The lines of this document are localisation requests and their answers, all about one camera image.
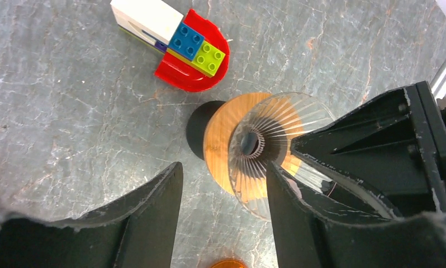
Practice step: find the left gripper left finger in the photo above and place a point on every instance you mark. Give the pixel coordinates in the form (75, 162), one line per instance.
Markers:
(135, 230)

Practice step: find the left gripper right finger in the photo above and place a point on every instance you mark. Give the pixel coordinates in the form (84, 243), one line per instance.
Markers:
(312, 230)

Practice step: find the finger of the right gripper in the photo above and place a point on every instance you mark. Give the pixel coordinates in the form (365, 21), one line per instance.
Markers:
(394, 145)

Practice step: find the clear glass dripper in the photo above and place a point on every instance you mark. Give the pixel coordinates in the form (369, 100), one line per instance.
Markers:
(265, 135)

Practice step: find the wooden ring holder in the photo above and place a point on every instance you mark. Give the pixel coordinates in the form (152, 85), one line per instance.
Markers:
(216, 142)

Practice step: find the dark red black dripper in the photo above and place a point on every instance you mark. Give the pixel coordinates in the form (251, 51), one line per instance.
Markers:
(197, 123)

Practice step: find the red curved plastic piece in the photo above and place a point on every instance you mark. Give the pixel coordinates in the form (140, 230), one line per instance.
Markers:
(178, 71)

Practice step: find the green toy brick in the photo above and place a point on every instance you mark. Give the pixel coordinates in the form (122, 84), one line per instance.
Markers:
(208, 59)

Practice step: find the blue toy brick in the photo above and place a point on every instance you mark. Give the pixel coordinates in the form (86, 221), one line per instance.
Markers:
(186, 41)

